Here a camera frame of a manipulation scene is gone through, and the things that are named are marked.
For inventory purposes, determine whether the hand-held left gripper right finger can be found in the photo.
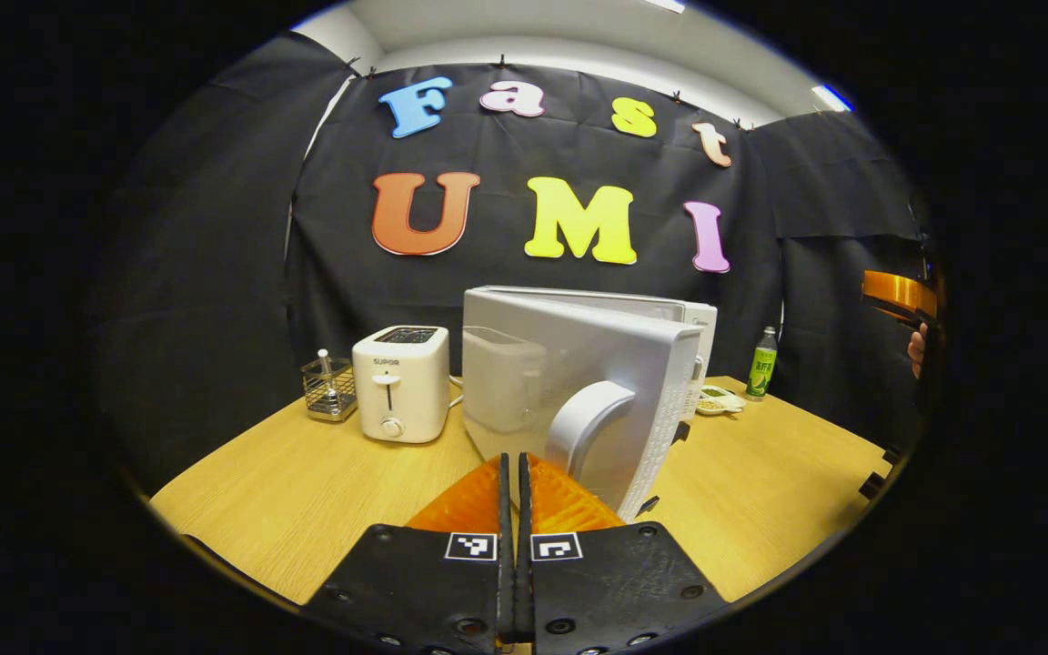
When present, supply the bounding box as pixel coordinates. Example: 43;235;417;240
516;452;730;655

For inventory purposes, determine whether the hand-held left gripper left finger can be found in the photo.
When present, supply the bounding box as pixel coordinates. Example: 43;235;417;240
301;452;514;655

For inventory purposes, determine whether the white microwave oven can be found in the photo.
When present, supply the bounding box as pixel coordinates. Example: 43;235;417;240
460;285;719;524

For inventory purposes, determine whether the green drink bottle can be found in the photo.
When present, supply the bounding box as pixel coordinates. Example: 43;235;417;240
744;327;780;402

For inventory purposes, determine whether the white toaster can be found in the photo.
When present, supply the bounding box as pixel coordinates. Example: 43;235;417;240
351;325;450;444

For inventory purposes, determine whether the white divided dish with beans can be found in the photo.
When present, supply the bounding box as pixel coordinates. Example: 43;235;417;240
695;384;748;418

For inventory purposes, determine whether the black backdrop cloth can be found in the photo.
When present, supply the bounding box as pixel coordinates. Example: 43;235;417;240
92;32;939;492

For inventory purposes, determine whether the wire mesh utensil holder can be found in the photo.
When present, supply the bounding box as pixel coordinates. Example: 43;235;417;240
300;357;358;423

